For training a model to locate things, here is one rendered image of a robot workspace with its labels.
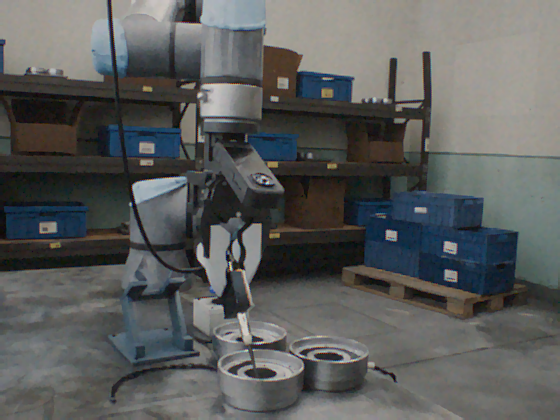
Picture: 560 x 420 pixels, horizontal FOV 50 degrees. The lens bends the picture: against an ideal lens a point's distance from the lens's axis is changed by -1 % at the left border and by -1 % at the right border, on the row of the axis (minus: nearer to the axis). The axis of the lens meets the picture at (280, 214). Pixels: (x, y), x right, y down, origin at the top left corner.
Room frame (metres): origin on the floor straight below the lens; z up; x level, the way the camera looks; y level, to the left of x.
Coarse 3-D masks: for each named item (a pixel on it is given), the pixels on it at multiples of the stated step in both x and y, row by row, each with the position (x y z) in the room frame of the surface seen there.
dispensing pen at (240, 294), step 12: (228, 252) 0.75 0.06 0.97; (228, 264) 0.74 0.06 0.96; (228, 276) 0.72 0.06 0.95; (240, 276) 0.72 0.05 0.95; (228, 288) 0.72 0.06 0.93; (240, 288) 0.71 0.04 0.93; (228, 300) 0.72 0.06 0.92; (240, 300) 0.70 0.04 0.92; (228, 312) 0.72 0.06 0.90; (240, 312) 0.71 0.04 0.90; (240, 324) 0.71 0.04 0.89; (252, 348) 0.70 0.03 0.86; (252, 360) 0.69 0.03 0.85
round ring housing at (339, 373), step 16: (320, 336) 0.83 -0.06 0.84; (336, 336) 0.83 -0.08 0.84; (320, 352) 0.80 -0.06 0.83; (336, 352) 0.80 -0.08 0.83; (368, 352) 0.77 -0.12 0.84; (304, 368) 0.74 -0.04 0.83; (320, 368) 0.73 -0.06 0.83; (336, 368) 0.73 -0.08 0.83; (352, 368) 0.73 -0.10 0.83; (304, 384) 0.74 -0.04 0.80; (320, 384) 0.73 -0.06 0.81; (336, 384) 0.73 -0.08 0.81; (352, 384) 0.74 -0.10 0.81
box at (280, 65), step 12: (264, 48) 4.67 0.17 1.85; (276, 48) 4.72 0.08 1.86; (264, 60) 4.68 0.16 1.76; (276, 60) 4.73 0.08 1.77; (288, 60) 4.80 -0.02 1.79; (300, 60) 4.90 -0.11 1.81; (264, 72) 4.68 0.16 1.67; (276, 72) 4.74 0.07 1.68; (288, 72) 4.81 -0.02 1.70; (264, 84) 4.69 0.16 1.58; (276, 84) 4.75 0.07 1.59; (288, 84) 4.82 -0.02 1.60; (288, 96) 4.82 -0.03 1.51
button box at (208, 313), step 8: (200, 304) 0.97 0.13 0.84; (208, 304) 0.96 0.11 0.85; (216, 304) 0.96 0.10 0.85; (200, 312) 0.96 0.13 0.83; (208, 312) 0.94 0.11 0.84; (216, 312) 0.94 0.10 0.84; (248, 312) 0.97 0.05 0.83; (200, 320) 0.96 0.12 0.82; (208, 320) 0.93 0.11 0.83; (216, 320) 0.94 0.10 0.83; (224, 320) 0.94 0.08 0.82; (232, 320) 0.95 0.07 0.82; (200, 328) 0.96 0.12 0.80; (208, 328) 0.93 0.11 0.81
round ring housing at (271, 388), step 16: (240, 352) 0.75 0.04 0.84; (256, 352) 0.76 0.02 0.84; (272, 352) 0.76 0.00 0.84; (224, 368) 0.72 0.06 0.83; (240, 368) 0.72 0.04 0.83; (272, 368) 0.73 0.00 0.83; (288, 368) 0.73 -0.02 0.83; (224, 384) 0.68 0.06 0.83; (240, 384) 0.66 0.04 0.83; (256, 384) 0.66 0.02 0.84; (272, 384) 0.66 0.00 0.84; (288, 384) 0.67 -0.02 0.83; (224, 400) 0.69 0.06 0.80; (240, 400) 0.67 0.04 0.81; (256, 400) 0.66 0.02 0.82; (272, 400) 0.66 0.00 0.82; (288, 400) 0.68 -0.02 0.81
